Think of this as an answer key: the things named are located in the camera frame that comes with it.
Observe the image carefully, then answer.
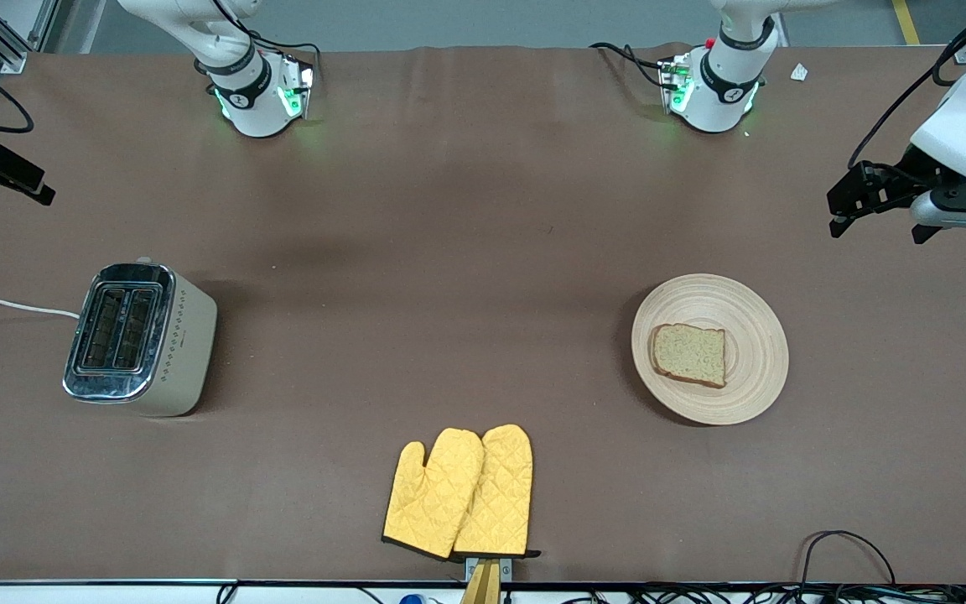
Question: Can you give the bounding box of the black looped cable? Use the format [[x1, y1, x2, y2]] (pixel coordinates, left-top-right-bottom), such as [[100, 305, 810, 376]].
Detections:
[[797, 529, 900, 588]]

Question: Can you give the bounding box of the black base cable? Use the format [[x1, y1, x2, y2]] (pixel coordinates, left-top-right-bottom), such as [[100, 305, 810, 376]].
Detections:
[[213, 0, 323, 83], [588, 41, 670, 91]]

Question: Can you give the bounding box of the black cable bundle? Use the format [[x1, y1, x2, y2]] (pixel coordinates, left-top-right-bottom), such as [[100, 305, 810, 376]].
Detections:
[[558, 582, 966, 604]]

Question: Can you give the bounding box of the speckled bread slice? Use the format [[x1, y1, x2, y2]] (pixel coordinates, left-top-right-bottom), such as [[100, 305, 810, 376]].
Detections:
[[649, 323, 727, 389]]

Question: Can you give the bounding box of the beige chrome two-slot toaster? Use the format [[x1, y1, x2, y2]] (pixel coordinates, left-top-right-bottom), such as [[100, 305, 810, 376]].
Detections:
[[62, 258, 219, 419]]

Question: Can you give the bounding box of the small metal clamp bracket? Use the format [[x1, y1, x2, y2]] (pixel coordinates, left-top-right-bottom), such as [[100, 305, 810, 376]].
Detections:
[[464, 555, 514, 585]]

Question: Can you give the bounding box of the white toaster power cable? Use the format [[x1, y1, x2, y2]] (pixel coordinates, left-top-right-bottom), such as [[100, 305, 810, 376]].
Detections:
[[0, 297, 82, 320]]

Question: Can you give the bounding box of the yellow wooden bar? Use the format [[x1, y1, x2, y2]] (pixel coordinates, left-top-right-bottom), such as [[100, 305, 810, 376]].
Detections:
[[459, 560, 503, 604]]

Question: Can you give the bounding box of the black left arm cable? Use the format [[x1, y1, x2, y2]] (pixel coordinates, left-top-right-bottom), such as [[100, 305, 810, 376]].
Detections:
[[847, 15, 966, 170]]

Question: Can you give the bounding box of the black left base cable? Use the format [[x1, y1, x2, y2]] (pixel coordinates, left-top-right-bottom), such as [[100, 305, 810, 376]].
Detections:
[[588, 41, 670, 91]]

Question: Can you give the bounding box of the black right base cable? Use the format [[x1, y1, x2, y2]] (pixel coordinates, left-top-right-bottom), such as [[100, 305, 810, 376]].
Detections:
[[213, 0, 323, 83]]

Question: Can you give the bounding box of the yellow quilted oven mitt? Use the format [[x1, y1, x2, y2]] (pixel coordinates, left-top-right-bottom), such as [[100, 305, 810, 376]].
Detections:
[[453, 424, 542, 560], [382, 429, 485, 562]]

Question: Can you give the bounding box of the round light wooden plate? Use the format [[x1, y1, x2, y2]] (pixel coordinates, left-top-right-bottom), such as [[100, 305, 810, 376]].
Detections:
[[631, 273, 790, 426]]

